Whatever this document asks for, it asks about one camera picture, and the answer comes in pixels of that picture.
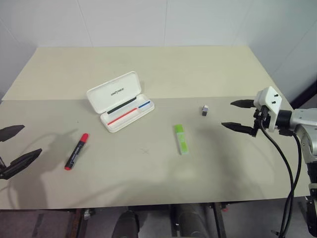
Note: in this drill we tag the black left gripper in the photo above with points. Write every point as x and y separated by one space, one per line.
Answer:
1 171

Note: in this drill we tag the black pen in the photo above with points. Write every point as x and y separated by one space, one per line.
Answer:
122 105

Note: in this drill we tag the metal table frame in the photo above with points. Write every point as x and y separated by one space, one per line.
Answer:
219 219

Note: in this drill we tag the white plastic pencil case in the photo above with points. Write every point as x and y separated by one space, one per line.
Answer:
116 89

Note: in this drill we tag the red and black marker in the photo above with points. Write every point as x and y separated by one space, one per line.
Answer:
76 152

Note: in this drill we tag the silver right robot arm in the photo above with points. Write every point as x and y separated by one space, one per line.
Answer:
304 119

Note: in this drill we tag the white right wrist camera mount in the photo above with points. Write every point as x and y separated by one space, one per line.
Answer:
268 99

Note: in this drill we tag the small grey white eraser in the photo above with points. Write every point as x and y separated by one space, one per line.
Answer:
204 110

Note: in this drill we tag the thin red pen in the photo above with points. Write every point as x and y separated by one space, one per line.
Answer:
122 116

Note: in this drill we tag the thin blue pen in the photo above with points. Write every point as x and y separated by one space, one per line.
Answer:
144 104

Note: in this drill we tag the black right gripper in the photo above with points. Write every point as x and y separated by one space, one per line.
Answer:
262 117

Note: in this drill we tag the green highlighter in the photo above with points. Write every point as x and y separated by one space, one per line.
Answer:
182 141

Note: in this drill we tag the dark rounded shape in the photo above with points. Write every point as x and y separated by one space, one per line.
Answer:
188 220
127 224

